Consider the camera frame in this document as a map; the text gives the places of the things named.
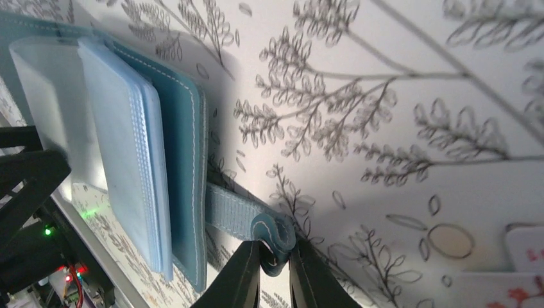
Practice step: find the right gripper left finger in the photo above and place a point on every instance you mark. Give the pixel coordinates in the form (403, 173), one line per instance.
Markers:
(238, 283)

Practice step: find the floral patterned table mat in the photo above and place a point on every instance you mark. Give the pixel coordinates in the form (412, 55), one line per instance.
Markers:
(401, 139)

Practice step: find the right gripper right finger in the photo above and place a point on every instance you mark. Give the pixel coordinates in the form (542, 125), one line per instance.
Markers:
(312, 284)

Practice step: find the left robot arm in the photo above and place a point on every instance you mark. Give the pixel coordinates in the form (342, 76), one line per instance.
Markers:
(36, 237)

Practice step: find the pile of red cards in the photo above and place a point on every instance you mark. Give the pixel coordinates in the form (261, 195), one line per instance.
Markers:
(487, 289)

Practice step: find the teal card holder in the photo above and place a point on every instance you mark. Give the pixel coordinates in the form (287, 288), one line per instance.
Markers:
(137, 129)

